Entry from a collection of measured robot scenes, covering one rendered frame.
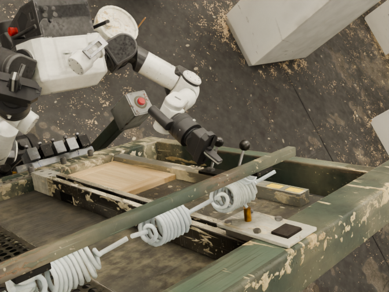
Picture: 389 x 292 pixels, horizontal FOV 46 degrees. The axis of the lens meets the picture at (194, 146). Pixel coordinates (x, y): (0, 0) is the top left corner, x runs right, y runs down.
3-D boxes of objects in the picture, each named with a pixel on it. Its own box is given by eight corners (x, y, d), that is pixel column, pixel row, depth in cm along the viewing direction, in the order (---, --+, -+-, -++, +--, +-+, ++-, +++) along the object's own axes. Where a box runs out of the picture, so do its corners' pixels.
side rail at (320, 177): (168, 160, 222) (165, 138, 220) (397, 203, 143) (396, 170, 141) (158, 163, 218) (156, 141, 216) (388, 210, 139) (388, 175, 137)
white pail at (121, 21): (108, 35, 349) (136, -5, 314) (124, 69, 343) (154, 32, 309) (70, 37, 328) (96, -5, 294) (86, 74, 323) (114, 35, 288)
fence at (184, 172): (124, 161, 204) (123, 153, 204) (309, 201, 136) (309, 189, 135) (114, 164, 201) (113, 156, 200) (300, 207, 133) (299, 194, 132)
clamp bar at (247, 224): (53, 183, 182) (42, 124, 176) (319, 273, 97) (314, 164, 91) (29, 191, 175) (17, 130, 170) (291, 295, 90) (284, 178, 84)
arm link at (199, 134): (224, 131, 145) (199, 109, 150) (202, 138, 138) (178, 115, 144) (212, 161, 152) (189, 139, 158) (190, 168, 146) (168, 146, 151)
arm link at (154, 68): (184, 97, 188) (136, 70, 182) (201, 72, 182) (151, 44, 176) (184, 111, 178) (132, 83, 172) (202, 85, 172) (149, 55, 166)
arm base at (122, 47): (101, 76, 178) (93, 47, 178) (132, 70, 182) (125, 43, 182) (107, 66, 164) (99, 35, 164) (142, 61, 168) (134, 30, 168)
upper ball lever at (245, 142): (235, 178, 155) (245, 141, 156) (243, 180, 152) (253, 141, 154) (227, 176, 152) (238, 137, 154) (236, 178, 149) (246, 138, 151)
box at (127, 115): (128, 106, 235) (145, 89, 222) (138, 127, 233) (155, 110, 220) (109, 110, 228) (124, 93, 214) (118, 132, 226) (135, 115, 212)
